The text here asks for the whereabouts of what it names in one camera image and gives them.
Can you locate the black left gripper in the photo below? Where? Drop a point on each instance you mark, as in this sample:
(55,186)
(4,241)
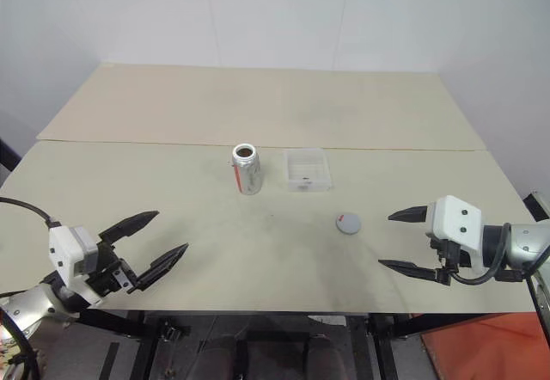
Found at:
(107,274)

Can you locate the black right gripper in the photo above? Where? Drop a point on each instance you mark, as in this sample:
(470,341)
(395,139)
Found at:
(447,255)

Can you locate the grey can lid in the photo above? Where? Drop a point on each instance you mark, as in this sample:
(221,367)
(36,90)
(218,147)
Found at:
(349,224)

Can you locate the silver metal can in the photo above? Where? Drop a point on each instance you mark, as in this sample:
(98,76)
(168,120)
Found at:
(249,175)

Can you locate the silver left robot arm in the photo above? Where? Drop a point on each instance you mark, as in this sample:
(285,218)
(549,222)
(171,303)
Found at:
(30,307)

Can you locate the clear plastic tray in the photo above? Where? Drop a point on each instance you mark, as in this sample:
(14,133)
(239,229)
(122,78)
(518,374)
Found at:
(307,167)

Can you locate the red floor mat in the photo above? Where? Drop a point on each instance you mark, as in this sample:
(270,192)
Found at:
(481,350)

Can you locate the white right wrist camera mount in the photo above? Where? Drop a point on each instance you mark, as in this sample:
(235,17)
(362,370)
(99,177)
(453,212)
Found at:
(457,221)

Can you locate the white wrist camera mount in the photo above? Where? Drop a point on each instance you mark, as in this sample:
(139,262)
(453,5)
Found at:
(64,251)
(457,221)

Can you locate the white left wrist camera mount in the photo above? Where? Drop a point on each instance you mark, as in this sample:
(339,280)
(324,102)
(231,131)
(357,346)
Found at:
(64,251)

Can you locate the black metal table frame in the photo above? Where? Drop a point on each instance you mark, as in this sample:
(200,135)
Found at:
(142,337)

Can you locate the black metal bracket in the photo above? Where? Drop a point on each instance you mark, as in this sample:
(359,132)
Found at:
(537,206)

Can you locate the black frame bar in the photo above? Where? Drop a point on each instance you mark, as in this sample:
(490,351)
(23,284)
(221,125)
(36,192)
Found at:
(7,156)

